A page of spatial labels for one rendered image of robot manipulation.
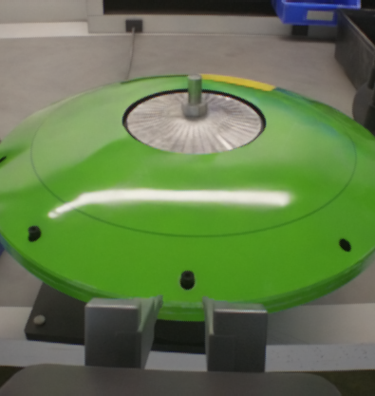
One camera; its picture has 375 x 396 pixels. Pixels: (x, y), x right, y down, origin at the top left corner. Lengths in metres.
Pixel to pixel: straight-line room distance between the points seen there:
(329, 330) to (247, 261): 0.20
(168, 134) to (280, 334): 0.20
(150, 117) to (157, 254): 0.13
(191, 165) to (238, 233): 0.06
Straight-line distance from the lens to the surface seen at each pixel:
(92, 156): 0.35
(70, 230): 0.31
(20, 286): 0.52
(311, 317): 0.48
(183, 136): 0.36
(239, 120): 0.39
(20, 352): 0.48
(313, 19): 1.12
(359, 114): 0.66
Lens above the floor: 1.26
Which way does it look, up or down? 35 degrees down
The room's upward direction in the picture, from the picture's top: 1 degrees clockwise
